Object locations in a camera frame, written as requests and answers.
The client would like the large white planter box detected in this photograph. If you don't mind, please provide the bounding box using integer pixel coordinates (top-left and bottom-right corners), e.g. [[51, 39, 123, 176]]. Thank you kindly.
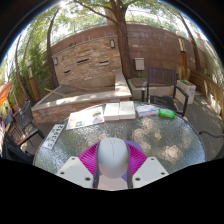
[[176, 79, 197, 105]]

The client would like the thin curved tree trunk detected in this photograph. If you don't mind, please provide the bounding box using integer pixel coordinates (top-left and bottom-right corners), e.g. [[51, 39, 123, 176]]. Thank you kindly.
[[45, 8, 63, 90]]

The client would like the wooden post lamp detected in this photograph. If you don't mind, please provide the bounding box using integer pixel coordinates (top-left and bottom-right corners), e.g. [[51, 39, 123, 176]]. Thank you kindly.
[[27, 60, 41, 103]]

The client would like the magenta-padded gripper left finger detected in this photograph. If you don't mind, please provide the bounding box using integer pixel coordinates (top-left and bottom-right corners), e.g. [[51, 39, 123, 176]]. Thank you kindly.
[[54, 141, 101, 190]]

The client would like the white number plate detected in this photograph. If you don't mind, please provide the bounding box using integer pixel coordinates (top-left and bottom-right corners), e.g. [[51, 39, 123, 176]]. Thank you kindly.
[[42, 123, 66, 150]]

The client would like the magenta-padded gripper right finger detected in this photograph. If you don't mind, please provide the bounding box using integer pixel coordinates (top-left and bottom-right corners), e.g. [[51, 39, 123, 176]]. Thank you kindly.
[[124, 141, 170, 190]]

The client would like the small white planter box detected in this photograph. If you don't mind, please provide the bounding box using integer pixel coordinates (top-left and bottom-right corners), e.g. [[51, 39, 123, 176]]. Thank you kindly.
[[208, 93, 223, 116]]

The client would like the wooden post with globe lamp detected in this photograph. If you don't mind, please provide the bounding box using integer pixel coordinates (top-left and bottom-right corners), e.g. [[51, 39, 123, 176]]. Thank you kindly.
[[176, 31, 189, 80]]

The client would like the black metal armchair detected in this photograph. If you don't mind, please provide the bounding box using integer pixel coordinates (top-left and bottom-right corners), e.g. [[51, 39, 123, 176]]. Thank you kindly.
[[198, 129, 224, 162]]

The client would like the green plastic packet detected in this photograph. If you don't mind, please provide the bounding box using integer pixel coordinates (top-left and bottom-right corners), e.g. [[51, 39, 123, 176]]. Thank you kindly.
[[158, 108, 176, 120]]

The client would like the thin straight tree trunk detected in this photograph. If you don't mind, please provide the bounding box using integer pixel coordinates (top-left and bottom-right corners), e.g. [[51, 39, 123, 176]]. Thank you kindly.
[[179, 13, 203, 73]]

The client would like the wooden stick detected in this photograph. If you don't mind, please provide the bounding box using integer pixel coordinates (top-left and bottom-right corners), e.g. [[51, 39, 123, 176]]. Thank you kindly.
[[44, 87, 66, 98]]

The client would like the white computer mouse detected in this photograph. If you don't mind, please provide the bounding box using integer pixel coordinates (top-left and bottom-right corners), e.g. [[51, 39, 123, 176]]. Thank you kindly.
[[96, 137, 130, 179]]

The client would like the dark slatted-back armchair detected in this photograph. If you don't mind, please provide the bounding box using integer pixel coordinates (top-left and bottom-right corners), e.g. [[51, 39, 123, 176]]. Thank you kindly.
[[140, 66, 190, 118]]

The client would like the black mesh-back chair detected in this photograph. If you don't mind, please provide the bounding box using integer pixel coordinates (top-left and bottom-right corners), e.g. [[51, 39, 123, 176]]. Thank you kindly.
[[1, 132, 35, 165], [17, 99, 46, 143]]

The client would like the thick tree trunk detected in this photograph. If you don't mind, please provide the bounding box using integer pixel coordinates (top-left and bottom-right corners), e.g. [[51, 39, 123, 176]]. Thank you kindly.
[[73, 0, 138, 80]]

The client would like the purple paw-shaped mouse pad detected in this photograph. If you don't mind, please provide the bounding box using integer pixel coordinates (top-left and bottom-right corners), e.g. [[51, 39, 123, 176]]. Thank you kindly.
[[96, 139, 143, 192]]

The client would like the printed paper sheet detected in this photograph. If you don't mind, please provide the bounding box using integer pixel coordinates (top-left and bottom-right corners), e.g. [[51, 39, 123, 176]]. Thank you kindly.
[[65, 106, 106, 130]]

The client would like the stone raised planter bed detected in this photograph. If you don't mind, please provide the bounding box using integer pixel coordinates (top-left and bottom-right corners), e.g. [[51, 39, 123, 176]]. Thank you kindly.
[[31, 73, 133, 126]]

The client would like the grey wall utility box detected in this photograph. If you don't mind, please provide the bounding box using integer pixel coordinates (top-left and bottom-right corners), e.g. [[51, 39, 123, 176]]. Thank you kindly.
[[134, 57, 146, 71]]

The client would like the white flat box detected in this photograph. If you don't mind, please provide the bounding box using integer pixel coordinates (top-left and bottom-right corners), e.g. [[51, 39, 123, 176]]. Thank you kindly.
[[103, 102, 121, 122], [118, 100, 137, 120]]

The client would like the wooden slat fence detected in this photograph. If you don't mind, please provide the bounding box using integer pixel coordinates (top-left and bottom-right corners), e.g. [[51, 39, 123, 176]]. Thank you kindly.
[[188, 68, 224, 118]]

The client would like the white and blue packet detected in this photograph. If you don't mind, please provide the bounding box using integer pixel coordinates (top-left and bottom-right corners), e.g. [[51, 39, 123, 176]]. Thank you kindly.
[[135, 104, 158, 118]]

